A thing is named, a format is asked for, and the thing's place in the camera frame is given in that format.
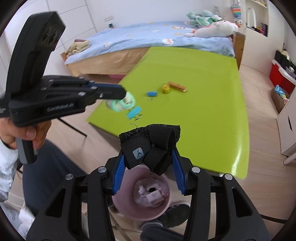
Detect white cardboard box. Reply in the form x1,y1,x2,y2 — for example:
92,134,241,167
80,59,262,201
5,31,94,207
145,183,164,206

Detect yellow crumpled paper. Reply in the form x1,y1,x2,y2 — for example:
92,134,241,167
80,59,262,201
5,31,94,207
162,84,171,93

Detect mint green socks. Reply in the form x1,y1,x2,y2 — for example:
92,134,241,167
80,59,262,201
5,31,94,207
105,91,135,112

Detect red storage box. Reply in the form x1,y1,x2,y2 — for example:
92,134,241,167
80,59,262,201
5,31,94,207
269,59,295,94

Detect white plush toy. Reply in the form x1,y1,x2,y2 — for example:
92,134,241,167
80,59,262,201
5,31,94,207
184,21,239,38

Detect wooden clothespin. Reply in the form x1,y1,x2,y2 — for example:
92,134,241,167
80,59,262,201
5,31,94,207
168,81,187,92

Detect green plush toys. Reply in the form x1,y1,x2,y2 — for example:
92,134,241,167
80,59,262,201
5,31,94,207
187,10,222,28

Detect bed with blue sheet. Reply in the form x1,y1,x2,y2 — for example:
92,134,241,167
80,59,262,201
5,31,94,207
61,21,245,77

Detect white socks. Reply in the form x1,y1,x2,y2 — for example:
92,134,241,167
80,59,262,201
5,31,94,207
135,185,148,206

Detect pink box under bed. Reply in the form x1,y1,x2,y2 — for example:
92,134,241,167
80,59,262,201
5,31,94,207
109,74,125,79

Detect blue binder clip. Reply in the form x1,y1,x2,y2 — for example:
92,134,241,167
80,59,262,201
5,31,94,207
146,91,158,101
126,105,142,120

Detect brown basket with toys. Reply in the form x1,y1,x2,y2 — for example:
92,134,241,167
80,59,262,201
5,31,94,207
271,85,290,113

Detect person's left hand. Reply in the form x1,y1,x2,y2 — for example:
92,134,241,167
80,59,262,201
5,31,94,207
1,118,52,150

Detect white drawer cabinet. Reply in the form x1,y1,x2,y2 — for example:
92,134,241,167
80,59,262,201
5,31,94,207
277,95,296,166

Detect pink trash bin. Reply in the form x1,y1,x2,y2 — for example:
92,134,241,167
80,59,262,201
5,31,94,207
112,165,171,221

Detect rainbow hanging bag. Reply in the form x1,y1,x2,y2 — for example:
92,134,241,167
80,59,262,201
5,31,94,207
230,0,242,26

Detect folded beige blanket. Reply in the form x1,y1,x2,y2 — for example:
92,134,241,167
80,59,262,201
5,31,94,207
66,40,90,56

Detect black socks with logo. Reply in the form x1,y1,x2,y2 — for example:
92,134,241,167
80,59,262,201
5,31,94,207
119,124,181,176

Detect black storage bins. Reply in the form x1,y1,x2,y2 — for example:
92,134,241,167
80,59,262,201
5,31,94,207
274,50,295,73

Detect white wall shelf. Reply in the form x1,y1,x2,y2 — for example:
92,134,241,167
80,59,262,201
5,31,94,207
245,0,269,37

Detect green top table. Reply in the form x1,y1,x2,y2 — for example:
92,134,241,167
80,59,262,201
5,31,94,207
88,47,249,179

